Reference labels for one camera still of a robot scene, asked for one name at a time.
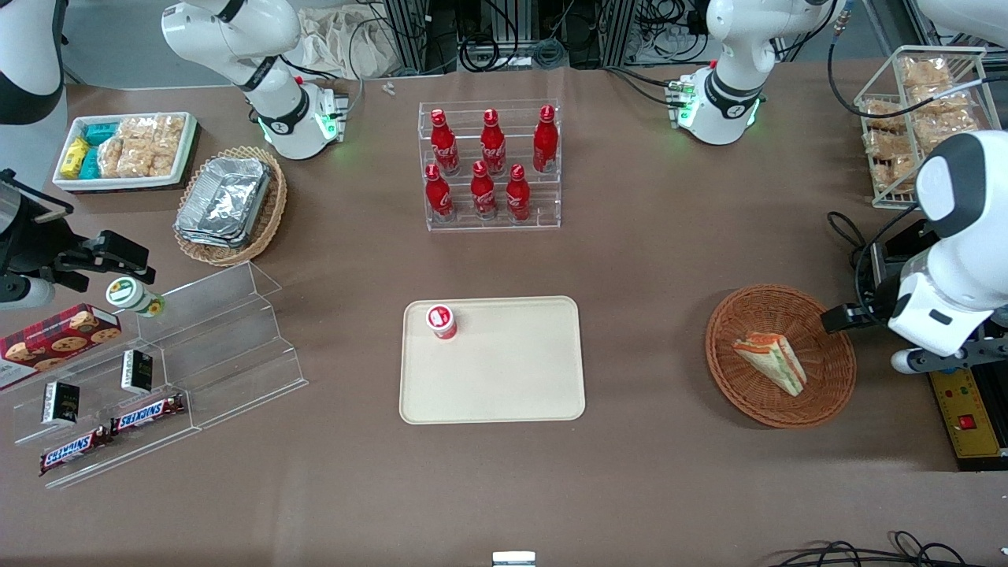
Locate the red cola bottle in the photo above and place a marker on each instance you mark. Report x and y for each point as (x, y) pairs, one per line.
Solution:
(517, 197)
(545, 146)
(445, 150)
(439, 197)
(483, 193)
(494, 150)

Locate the clear acrylic bottle rack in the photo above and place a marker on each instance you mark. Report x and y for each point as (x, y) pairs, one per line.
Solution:
(492, 224)

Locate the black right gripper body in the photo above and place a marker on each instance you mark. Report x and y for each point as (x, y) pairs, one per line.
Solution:
(24, 240)

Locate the yellow emergency stop box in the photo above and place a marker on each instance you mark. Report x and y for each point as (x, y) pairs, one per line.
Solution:
(965, 417)

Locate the white rectangular snack bin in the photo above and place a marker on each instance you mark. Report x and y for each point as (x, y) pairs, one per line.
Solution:
(185, 161)

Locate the teal snack packet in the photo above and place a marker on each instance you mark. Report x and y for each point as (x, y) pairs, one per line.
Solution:
(101, 133)
(90, 164)

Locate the small black snack box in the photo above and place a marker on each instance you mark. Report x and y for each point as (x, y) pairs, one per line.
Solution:
(59, 403)
(136, 372)

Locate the aluminium frame post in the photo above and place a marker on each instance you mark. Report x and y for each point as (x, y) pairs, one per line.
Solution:
(405, 35)
(618, 31)

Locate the red cup with white lid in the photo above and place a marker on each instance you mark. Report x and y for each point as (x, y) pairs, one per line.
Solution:
(441, 319)

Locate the red cookie box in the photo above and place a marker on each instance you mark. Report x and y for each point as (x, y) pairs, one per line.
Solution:
(55, 339)

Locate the white cloth bag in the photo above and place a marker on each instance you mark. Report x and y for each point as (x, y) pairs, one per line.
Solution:
(346, 43)

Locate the white edge marker block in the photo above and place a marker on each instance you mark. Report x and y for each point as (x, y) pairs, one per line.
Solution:
(513, 559)

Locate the triangle sandwich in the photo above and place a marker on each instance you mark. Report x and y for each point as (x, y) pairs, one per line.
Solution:
(776, 364)

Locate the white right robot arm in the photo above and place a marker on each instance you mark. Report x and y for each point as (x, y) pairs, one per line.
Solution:
(236, 31)

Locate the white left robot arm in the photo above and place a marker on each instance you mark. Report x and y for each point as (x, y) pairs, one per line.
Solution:
(740, 47)

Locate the clear acrylic stepped shelf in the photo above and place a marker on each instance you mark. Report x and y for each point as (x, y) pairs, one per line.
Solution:
(236, 346)

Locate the green and white cup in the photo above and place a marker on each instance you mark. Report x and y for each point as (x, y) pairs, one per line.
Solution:
(130, 295)

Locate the rice cracker pack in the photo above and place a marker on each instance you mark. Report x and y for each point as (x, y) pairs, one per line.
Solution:
(888, 148)
(945, 130)
(169, 130)
(112, 157)
(163, 160)
(882, 114)
(894, 175)
(941, 102)
(925, 72)
(135, 159)
(138, 128)

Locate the Snickers bar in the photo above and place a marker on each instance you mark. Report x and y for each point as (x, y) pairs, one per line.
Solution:
(75, 451)
(148, 414)

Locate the black appliance housing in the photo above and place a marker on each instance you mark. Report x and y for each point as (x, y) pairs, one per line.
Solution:
(984, 465)

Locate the aluminium foil tray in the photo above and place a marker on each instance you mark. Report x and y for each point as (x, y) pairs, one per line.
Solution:
(206, 239)
(228, 197)

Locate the brown round wicker basket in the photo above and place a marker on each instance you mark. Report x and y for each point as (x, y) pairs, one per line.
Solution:
(756, 394)

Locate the light oval wicker basket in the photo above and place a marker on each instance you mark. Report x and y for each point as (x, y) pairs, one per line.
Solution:
(268, 220)

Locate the beige plastic serving tray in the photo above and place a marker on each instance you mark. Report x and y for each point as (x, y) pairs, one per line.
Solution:
(504, 370)

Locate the yellow snack packet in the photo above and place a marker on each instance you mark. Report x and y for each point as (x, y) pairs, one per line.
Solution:
(74, 157)

